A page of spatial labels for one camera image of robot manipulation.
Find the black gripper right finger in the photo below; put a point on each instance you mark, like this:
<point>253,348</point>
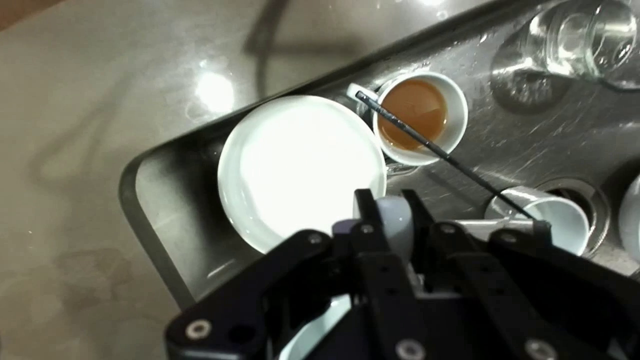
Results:
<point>566,307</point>

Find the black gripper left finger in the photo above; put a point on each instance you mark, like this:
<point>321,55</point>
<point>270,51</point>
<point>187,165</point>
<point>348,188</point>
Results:
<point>233,307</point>

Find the white ceramic mug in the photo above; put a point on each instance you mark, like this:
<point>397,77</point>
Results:
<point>395,220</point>

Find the stainless steel sink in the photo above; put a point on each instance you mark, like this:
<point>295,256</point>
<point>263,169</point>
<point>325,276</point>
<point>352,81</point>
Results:
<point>507,127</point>

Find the small white cup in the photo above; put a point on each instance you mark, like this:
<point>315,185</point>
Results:
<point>562,227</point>

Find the white ceramic bowl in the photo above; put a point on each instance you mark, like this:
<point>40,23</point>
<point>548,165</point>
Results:
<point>633,220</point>

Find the white round plate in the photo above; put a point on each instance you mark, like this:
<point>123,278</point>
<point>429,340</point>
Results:
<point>292,166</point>

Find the thin dark utensil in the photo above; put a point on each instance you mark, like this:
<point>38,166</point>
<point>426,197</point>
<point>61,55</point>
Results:
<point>467,172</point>

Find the white cup with brown tea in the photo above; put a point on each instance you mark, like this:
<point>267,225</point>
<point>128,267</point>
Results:
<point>412,106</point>

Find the clear drinking glass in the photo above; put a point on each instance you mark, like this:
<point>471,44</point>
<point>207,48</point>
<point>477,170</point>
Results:
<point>587,40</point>

